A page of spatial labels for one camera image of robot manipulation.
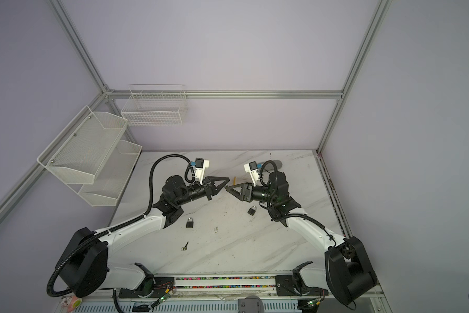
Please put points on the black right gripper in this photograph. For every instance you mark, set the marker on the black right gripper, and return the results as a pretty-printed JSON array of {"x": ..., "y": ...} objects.
[{"x": 247, "y": 191}]

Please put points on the aluminium frame corner post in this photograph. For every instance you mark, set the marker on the aluminium frame corner post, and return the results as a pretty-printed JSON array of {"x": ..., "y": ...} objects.
[{"x": 365, "y": 46}]

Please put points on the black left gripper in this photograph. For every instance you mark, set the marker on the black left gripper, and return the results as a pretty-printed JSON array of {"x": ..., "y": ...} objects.
[{"x": 209, "y": 182}]

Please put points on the pink green toy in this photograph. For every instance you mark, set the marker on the pink green toy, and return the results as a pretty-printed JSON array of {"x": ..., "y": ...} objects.
[{"x": 71, "y": 303}]

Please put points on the white wire basket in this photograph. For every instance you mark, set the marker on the white wire basket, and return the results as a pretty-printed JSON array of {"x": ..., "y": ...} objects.
[{"x": 155, "y": 105}]

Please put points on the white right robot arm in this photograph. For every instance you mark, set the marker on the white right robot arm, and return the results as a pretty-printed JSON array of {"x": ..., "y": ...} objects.
[{"x": 345, "y": 269}]

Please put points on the grey fabric glasses case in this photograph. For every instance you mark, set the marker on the grey fabric glasses case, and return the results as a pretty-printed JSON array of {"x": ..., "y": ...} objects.
[{"x": 278, "y": 163}]

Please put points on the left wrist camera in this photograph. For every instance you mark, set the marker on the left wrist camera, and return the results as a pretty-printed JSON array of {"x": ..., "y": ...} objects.
[{"x": 198, "y": 169}]

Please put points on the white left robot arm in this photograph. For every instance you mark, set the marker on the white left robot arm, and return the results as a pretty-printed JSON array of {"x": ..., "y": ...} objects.
[{"x": 86, "y": 266}]

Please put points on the black padlock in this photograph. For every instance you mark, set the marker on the black padlock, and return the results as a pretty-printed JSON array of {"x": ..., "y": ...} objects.
[
  {"x": 190, "y": 223},
  {"x": 252, "y": 210}
]

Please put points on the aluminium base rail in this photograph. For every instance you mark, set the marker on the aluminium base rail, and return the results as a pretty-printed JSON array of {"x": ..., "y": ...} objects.
[{"x": 277, "y": 285}]

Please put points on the white mesh two-tier shelf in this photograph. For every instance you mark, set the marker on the white mesh two-tier shelf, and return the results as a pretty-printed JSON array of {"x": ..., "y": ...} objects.
[{"x": 92, "y": 158}]

